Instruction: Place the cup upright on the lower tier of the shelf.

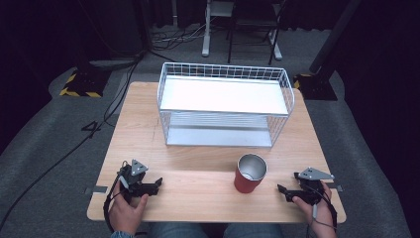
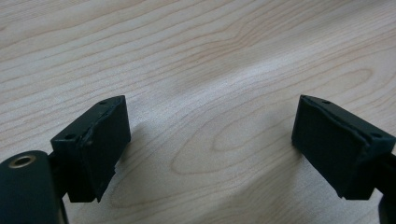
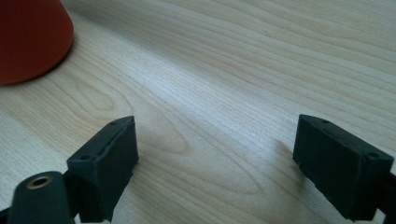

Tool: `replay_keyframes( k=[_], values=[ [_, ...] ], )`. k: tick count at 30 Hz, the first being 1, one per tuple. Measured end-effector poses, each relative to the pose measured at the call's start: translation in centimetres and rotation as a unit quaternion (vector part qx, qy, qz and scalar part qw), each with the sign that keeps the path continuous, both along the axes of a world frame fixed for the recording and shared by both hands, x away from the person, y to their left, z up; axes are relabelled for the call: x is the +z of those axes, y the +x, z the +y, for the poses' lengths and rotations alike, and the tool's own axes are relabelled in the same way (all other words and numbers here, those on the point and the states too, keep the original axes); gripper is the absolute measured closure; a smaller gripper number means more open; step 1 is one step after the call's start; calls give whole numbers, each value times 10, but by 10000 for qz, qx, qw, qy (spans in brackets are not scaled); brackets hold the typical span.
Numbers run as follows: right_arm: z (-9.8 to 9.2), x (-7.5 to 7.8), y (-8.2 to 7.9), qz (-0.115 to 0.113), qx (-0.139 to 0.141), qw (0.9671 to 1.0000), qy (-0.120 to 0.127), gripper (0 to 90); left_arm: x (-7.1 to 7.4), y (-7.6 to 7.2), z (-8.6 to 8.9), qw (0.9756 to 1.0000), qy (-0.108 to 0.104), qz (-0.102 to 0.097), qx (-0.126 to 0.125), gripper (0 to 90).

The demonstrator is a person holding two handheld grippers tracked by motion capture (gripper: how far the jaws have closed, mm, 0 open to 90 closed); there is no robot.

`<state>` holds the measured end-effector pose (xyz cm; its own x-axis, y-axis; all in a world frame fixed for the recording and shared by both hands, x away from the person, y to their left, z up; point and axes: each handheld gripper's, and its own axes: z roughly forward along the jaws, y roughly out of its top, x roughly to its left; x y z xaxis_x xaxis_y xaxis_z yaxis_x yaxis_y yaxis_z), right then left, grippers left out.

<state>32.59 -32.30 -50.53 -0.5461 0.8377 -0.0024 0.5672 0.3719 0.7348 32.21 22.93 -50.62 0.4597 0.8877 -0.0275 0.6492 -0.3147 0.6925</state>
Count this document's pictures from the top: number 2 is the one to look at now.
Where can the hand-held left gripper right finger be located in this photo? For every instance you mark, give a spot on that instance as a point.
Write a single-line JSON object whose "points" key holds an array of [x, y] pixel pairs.
{"points": [[336, 146]]}

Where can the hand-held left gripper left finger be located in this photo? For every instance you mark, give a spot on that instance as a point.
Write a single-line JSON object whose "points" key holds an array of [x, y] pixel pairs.
{"points": [[93, 152]]}

